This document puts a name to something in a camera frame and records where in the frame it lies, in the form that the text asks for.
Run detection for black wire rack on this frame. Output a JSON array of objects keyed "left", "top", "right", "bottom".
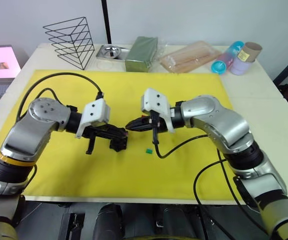
[{"left": 43, "top": 16, "right": 95, "bottom": 71}]

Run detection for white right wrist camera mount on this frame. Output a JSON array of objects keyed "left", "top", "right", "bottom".
[{"left": 140, "top": 87, "right": 176, "bottom": 133}]

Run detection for dark rounded shape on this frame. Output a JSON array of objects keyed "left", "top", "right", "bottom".
[
  {"left": 96, "top": 202, "right": 124, "bottom": 240},
  {"left": 161, "top": 204, "right": 200, "bottom": 237}
]

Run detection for black vertical pole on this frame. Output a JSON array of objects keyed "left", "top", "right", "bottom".
[{"left": 101, "top": 0, "right": 112, "bottom": 45}]

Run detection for green rectangular box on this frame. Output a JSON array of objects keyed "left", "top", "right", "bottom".
[{"left": 124, "top": 36, "right": 159, "bottom": 73}]

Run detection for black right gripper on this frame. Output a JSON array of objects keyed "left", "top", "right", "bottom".
[{"left": 125, "top": 114, "right": 169, "bottom": 133}]

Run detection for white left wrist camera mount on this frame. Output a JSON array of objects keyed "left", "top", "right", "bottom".
[{"left": 75, "top": 98, "right": 112, "bottom": 140}]

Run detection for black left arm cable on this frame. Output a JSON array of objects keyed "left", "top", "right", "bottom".
[{"left": 17, "top": 72, "right": 105, "bottom": 123}]

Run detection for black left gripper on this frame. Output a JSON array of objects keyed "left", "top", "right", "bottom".
[{"left": 82, "top": 122, "right": 127, "bottom": 155}]

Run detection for yellow table mat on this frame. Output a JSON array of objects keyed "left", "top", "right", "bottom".
[{"left": 23, "top": 69, "right": 247, "bottom": 201}]

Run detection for black robot body cable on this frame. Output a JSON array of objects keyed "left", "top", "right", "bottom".
[{"left": 193, "top": 148, "right": 269, "bottom": 240}]

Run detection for lavender cup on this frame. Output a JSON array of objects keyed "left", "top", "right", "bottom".
[{"left": 230, "top": 56, "right": 253, "bottom": 77}]

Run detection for steel tray with round dish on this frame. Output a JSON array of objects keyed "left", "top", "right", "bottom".
[{"left": 95, "top": 44, "right": 132, "bottom": 62}]

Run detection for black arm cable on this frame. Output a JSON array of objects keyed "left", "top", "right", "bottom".
[
  {"left": 17, "top": 72, "right": 105, "bottom": 123},
  {"left": 151, "top": 109, "right": 209, "bottom": 159}
]

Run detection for black fuse box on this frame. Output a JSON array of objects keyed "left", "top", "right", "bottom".
[{"left": 109, "top": 127, "right": 129, "bottom": 153}]

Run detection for wooden sticks in clear package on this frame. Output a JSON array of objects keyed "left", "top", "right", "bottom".
[{"left": 156, "top": 39, "right": 222, "bottom": 74}]

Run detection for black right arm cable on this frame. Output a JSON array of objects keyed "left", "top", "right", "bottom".
[{"left": 151, "top": 109, "right": 209, "bottom": 159}]

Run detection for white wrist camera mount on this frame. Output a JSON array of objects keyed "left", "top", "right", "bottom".
[
  {"left": 140, "top": 87, "right": 176, "bottom": 133},
  {"left": 75, "top": 98, "right": 112, "bottom": 140}
]

